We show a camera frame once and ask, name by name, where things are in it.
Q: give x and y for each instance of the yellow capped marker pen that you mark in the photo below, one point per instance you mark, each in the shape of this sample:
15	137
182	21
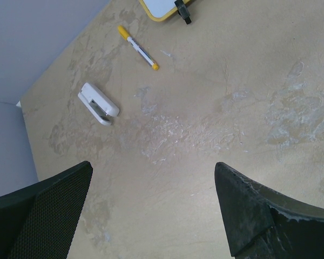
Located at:
125	34

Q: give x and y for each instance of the yellow framed whiteboard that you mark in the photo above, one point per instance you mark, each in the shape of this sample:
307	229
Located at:
159	10

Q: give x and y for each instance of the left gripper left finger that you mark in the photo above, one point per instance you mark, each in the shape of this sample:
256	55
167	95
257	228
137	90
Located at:
39	221

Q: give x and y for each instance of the black left whiteboard stand foot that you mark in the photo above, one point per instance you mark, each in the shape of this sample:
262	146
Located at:
183	11

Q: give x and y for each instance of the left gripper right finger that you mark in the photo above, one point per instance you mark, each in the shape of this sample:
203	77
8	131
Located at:
263	223

